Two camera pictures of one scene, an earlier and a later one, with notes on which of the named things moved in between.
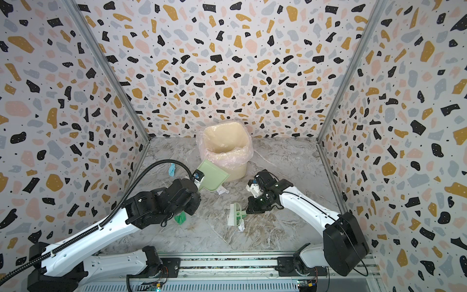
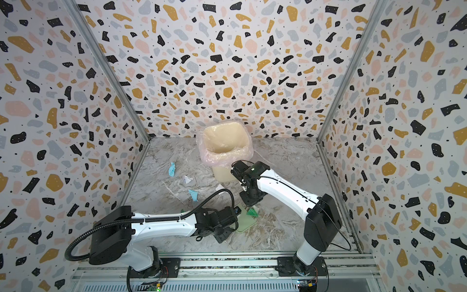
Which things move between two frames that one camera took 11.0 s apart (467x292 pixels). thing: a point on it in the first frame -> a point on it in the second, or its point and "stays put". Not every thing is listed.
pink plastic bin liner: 228,143 stays put
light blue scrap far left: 172,169 stays put
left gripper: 197,203 -> 229,230
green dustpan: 214,176 -> 245,222
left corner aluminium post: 106,63 stays put
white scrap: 221,190 stays put
